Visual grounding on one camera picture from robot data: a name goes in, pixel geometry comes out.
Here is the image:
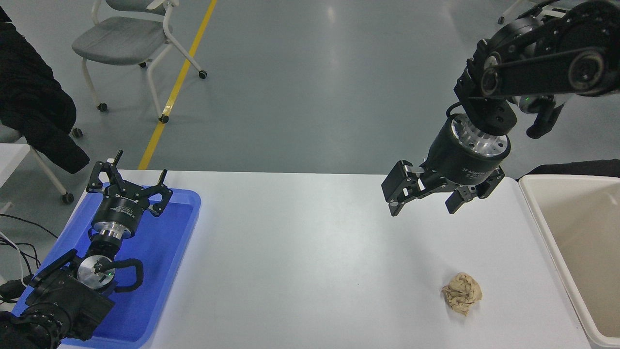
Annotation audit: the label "white leg castor chair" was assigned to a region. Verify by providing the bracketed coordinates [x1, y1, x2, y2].
[0, 124, 84, 204]

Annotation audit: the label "blue plastic tray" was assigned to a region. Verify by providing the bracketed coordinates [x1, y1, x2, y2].
[12, 187, 202, 349]

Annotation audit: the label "white frame castor chair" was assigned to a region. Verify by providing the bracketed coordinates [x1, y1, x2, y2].
[497, 0, 570, 25]

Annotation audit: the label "grey seat white frame chair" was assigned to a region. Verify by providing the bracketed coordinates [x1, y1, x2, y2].
[72, 0, 208, 124]

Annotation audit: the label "black and white cables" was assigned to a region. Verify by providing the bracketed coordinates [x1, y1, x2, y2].
[0, 213, 59, 311]

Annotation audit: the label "small white side table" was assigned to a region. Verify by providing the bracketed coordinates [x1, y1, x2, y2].
[0, 143, 31, 187]

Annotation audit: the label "large pale bin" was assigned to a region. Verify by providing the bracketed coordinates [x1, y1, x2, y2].
[518, 174, 620, 349]

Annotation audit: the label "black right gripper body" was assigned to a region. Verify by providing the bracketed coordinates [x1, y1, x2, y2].
[424, 121, 511, 190]

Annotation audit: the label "tan paper ball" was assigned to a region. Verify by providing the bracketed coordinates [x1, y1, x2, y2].
[441, 272, 483, 317]

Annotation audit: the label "black object behind bin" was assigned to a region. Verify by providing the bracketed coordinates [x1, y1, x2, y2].
[516, 159, 620, 181]

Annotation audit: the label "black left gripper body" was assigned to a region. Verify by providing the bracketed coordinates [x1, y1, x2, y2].
[93, 186, 151, 229]

